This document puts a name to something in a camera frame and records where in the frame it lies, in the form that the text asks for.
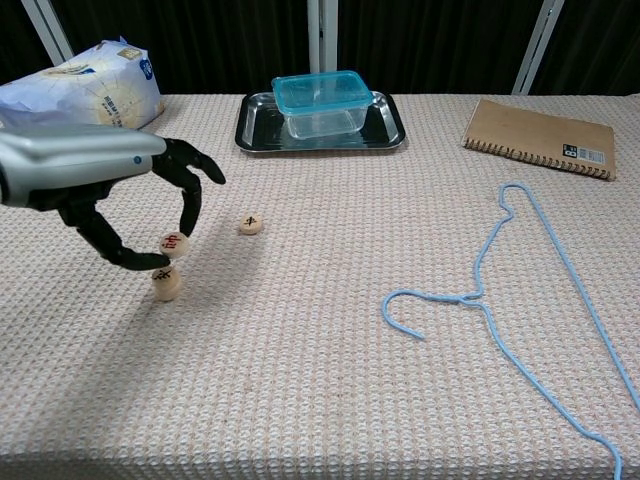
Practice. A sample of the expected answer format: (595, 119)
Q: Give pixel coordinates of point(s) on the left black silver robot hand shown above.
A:
(65, 155)

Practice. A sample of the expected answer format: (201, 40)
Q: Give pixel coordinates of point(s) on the wooden chess piece red lettering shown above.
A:
(175, 244)

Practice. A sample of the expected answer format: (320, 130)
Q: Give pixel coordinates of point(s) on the wooden chess piece black lettering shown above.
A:
(168, 298)
(164, 275)
(250, 223)

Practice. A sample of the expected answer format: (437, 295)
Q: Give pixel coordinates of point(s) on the wooden chess piece red cross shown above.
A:
(169, 291)

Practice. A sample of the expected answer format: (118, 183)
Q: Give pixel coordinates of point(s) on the blue white paper package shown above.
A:
(90, 95)

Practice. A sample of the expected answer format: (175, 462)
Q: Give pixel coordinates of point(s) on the black pleated curtain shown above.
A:
(15, 40)
(200, 40)
(600, 45)
(425, 40)

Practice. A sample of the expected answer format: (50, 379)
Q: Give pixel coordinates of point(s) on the rectangular metal tray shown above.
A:
(255, 135)

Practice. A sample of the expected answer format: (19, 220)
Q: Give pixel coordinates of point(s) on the clear container teal lid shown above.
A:
(320, 90)

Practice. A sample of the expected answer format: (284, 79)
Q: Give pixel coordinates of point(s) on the beige woven tablecloth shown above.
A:
(320, 375)

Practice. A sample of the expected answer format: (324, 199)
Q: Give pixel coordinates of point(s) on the light blue clothes hanger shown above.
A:
(470, 299)

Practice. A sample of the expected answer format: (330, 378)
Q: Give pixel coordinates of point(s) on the brown spiral notebook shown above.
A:
(530, 130)

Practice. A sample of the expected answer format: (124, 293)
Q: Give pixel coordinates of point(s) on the grey metal frame post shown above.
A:
(49, 35)
(538, 47)
(320, 35)

